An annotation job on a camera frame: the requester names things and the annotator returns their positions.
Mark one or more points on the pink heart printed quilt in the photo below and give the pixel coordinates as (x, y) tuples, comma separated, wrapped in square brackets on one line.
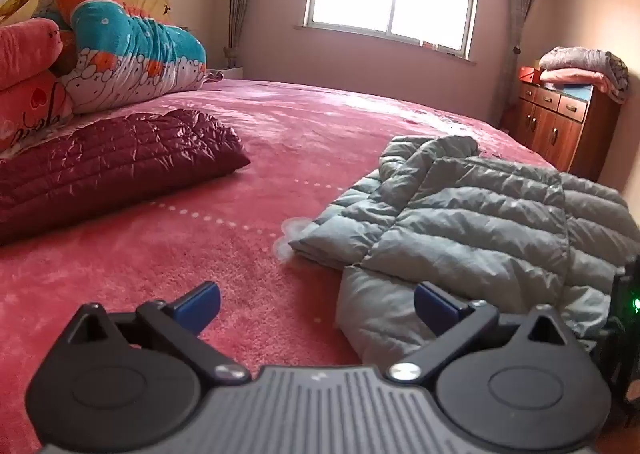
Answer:
[(25, 99)]

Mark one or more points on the red plush bed blanket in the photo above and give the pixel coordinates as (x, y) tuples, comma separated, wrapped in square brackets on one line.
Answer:
[(300, 134)]

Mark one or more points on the white nightstand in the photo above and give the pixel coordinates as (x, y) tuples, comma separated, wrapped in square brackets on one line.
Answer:
[(233, 72)]

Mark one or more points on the brown wooden cabinet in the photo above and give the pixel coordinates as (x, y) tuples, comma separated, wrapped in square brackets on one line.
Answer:
[(565, 129)]

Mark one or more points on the grey puffer jacket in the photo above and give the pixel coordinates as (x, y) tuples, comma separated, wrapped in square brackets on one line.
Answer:
[(475, 224)]

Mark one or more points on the maroon puffer jacket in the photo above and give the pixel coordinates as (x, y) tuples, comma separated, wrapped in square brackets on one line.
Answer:
[(100, 164)]

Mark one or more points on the pink folded blanket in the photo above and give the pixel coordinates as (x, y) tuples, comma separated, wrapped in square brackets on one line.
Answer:
[(570, 77)]

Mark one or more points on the teal and white printed quilt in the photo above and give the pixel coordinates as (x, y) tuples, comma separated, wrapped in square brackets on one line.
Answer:
[(115, 49)]

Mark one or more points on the blue box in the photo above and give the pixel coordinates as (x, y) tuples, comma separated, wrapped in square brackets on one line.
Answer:
[(584, 91)]

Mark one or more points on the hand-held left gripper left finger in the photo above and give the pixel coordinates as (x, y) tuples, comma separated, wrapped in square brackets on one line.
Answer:
[(200, 306)]

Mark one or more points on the red box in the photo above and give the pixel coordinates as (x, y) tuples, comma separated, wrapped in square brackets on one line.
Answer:
[(529, 75)]

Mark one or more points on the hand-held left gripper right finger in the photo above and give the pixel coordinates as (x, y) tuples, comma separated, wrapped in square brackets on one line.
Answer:
[(434, 306)]

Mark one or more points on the grey folded blanket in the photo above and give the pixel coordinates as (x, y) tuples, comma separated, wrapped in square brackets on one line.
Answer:
[(585, 61)]

